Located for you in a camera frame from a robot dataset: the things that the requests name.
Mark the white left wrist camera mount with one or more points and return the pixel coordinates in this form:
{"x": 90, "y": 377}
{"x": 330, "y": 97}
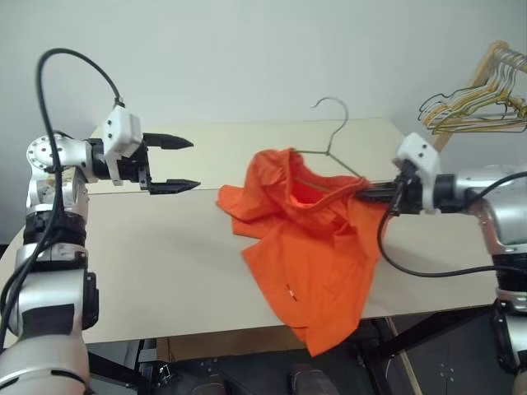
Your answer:
{"x": 121, "y": 131}

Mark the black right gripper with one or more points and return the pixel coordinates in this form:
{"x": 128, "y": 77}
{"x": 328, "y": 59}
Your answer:
{"x": 411, "y": 197}

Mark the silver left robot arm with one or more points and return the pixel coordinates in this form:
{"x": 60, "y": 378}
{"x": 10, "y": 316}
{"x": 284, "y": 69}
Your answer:
{"x": 49, "y": 263}

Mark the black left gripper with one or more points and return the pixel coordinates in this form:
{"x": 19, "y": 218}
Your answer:
{"x": 131, "y": 170}

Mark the cardboard sheet under table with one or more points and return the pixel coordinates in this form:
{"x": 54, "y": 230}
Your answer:
{"x": 230, "y": 345}

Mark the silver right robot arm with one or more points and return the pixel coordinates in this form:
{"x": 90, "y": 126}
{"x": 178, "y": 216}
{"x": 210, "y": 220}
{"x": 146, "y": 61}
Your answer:
{"x": 506, "y": 214}

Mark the black table frame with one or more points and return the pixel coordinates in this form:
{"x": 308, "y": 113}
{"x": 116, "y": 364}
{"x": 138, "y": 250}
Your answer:
{"x": 416, "y": 333}

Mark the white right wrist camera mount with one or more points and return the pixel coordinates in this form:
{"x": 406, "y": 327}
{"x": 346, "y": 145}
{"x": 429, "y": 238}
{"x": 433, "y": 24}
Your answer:
{"x": 420, "y": 154}

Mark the orange t-shirt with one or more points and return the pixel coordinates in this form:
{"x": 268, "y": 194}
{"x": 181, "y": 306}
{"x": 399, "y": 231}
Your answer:
{"x": 313, "y": 255}

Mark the hangers on wooden rack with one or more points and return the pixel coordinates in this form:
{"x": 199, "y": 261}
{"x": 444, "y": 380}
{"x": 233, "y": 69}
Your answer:
{"x": 442, "y": 140}

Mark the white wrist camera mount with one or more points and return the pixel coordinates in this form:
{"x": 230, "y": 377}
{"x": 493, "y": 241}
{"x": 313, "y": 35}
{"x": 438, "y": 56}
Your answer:
{"x": 121, "y": 131}
{"x": 420, "y": 154}

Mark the thin wooden stick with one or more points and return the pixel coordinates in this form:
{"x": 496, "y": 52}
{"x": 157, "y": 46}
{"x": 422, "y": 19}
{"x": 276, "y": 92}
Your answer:
{"x": 405, "y": 362}

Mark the dark rounded shape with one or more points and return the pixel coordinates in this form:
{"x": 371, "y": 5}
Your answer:
{"x": 309, "y": 380}
{"x": 206, "y": 387}

